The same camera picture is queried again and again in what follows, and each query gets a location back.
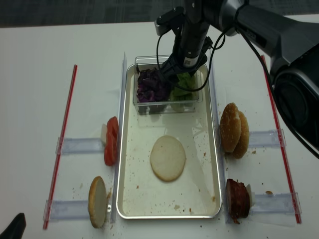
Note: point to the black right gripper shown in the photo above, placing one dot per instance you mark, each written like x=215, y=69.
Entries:
x=189, y=50

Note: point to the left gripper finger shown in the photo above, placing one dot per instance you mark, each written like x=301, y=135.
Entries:
x=15, y=229

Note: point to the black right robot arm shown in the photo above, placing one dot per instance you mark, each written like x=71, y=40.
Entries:
x=293, y=47

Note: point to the rear tomato slice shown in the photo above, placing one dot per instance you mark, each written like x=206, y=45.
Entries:
x=113, y=127

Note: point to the tomato slice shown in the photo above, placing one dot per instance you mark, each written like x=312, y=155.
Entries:
x=110, y=151
x=113, y=127

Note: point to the white tomato pusher block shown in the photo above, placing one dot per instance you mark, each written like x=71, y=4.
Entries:
x=103, y=135

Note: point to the front tomato slice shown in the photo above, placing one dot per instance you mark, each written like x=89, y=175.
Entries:
x=110, y=151

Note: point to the meat patty slices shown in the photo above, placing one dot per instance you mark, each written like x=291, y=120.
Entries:
x=238, y=200

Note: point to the purple cabbage shreds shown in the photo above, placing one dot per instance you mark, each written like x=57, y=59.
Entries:
x=151, y=89

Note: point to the clear plastic container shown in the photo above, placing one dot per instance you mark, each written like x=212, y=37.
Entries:
x=180, y=101

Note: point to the sesame bun top front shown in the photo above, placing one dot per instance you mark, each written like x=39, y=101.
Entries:
x=230, y=127

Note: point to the sesame bun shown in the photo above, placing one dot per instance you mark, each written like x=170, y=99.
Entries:
x=243, y=143
x=230, y=127

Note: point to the bun bottom on tray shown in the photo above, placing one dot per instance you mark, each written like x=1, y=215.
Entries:
x=167, y=158

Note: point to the bun half left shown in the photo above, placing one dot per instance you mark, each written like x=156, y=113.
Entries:
x=97, y=202

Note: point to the metal serving tray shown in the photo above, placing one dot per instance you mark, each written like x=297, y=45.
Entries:
x=196, y=192

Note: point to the right clear long divider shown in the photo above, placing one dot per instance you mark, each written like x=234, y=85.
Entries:
x=218, y=146

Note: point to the clear long divider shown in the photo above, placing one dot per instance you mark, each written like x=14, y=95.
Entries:
x=119, y=138
x=218, y=146

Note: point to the sesame bun top rear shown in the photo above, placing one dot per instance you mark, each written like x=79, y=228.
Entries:
x=243, y=143

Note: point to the right red rod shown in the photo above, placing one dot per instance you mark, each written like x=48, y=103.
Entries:
x=284, y=154

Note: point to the red rod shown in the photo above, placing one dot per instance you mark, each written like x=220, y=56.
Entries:
x=284, y=154
x=57, y=159

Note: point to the left red rod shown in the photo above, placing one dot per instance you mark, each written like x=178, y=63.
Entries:
x=57, y=159

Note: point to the left clear long divider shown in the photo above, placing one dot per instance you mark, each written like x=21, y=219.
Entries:
x=119, y=138

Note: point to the white patty pusher block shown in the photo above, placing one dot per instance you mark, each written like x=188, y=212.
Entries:
x=251, y=195

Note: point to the lower left clear rail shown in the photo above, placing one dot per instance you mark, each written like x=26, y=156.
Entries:
x=56, y=210

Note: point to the clear rail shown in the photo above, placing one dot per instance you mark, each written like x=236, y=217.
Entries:
x=270, y=138
x=56, y=210
x=283, y=203
x=79, y=146

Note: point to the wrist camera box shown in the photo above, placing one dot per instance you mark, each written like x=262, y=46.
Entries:
x=172, y=20

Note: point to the upper left clear rail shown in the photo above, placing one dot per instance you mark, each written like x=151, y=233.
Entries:
x=79, y=146

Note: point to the upper right clear rail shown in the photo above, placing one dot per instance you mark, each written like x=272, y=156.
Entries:
x=270, y=138

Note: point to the lower right clear rail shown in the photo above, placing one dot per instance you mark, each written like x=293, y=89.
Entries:
x=283, y=203

